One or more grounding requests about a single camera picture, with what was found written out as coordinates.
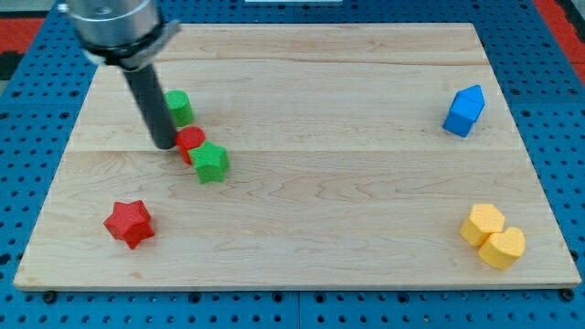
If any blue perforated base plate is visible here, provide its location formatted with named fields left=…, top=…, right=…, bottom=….
left=1, top=0, right=584, bottom=328

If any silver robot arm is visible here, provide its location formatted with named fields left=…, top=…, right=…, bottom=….
left=58, top=0, right=181, bottom=72

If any wooden board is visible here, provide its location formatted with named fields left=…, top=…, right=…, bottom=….
left=14, top=23, right=581, bottom=292

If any green star block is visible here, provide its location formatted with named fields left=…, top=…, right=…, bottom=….
left=188, top=141, right=229, bottom=184

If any red star block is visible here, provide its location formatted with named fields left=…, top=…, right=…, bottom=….
left=103, top=200, right=155, bottom=249

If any yellow heart block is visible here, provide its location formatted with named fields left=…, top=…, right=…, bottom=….
left=478, top=227, right=527, bottom=270

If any red cylinder block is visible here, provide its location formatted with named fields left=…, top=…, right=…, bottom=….
left=175, top=126, right=207, bottom=165

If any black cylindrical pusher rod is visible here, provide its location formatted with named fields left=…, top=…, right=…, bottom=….
left=123, top=65, right=176, bottom=150

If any green cylinder block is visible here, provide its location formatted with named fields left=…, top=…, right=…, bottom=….
left=165, top=90, right=194, bottom=127

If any blue pentagon house block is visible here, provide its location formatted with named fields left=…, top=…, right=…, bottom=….
left=442, top=84, right=485, bottom=138

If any yellow hexagon block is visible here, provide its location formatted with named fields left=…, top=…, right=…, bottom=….
left=460, top=204, right=505, bottom=247

